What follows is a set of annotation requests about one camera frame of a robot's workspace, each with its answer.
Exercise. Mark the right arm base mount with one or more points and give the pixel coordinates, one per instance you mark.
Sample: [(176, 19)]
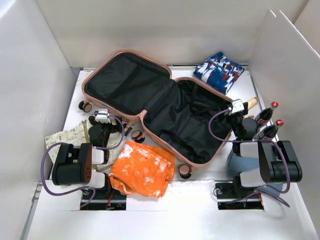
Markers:
[(232, 196)]

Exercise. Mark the cola bottle red cap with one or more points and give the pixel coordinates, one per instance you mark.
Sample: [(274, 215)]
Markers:
[(269, 132), (265, 115)]

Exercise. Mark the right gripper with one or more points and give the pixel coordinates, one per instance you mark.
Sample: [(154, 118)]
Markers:
[(246, 105)]

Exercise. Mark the blue white patterned garment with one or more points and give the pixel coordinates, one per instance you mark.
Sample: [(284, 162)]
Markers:
[(219, 72)]

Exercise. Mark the beige cosmetic tube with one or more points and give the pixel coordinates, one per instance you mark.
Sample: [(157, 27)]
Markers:
[(249, 105)]

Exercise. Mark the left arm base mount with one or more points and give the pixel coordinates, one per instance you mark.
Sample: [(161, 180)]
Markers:
[(104, 200)]

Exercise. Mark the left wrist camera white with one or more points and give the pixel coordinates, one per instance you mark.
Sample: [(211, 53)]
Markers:
[(102, 116)]

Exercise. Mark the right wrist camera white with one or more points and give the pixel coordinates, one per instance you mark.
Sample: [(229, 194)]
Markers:
[(235, 106)]

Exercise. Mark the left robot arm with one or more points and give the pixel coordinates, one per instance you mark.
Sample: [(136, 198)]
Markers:
[(84, 147)]

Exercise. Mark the grey-blue cloth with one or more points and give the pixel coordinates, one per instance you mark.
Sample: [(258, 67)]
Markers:
[(245, 170)]

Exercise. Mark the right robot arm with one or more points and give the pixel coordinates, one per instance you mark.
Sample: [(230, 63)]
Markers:
[(278, 160)]

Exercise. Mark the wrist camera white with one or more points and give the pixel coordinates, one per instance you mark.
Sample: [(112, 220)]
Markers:
[(235, 106), (102, 116)]

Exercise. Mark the orange white tie-dye garment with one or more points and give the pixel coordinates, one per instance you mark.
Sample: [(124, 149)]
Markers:
[(142, 169)]

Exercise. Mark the pink hardshell suitcase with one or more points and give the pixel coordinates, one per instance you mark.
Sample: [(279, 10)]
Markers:
[(178, 114)]

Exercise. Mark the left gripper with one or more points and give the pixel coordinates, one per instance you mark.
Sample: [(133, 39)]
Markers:
[(114, 128)]

